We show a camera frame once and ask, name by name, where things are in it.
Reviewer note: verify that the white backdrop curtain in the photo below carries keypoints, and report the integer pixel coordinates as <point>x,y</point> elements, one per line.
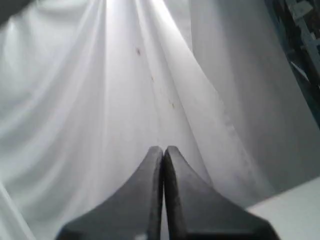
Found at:
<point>87,86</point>

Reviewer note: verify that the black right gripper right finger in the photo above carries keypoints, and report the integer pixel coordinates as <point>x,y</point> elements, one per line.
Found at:
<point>196,211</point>

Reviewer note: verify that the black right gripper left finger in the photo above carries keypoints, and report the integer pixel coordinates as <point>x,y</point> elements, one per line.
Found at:
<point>133,212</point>

